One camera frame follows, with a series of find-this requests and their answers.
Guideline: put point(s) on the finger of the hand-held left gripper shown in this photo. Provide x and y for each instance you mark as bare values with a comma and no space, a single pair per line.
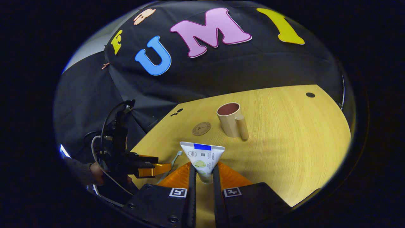
144,159
152,170

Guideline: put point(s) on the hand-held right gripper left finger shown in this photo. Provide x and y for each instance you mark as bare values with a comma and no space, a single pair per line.
192,196

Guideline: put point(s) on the pale green toothbrush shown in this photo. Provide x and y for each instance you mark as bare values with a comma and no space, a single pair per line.
175,161

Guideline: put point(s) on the round wooden coaster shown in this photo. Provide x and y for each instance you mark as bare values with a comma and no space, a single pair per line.
201,128

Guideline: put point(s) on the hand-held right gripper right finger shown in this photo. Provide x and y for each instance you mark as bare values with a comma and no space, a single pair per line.
216,202

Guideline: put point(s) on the white toothpaste tube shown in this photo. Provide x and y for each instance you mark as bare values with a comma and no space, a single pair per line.
202,158

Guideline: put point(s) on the copper clip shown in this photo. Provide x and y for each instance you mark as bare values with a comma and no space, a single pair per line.
105,65

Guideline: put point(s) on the beige cup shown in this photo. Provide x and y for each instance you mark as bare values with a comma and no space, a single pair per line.
231,125

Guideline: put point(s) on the black backdrop cloth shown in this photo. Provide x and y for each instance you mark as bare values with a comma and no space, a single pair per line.
253,63

